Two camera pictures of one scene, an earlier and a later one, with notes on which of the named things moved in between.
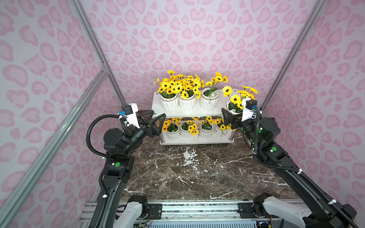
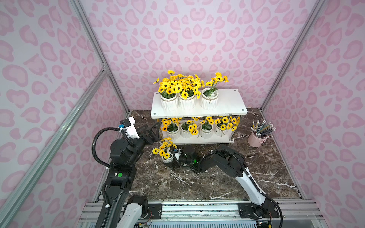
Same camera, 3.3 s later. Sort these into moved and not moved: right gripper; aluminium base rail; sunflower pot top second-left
Moved: right gripper
Not moved: sunflower pot top second-left; aluminium base rail
